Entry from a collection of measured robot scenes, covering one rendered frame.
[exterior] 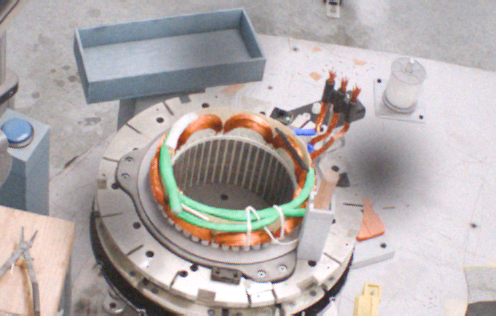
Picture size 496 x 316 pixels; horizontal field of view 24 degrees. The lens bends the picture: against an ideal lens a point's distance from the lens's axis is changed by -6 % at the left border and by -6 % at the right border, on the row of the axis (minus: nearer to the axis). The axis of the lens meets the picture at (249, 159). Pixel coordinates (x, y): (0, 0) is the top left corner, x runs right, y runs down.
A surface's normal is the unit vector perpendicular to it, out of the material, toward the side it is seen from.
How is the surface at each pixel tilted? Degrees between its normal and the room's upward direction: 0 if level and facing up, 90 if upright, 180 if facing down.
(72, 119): 0
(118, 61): 0
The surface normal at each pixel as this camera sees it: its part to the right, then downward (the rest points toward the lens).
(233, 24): 0.29, 0.75
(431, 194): 0.14, -0.65
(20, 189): -0.38, 0.66
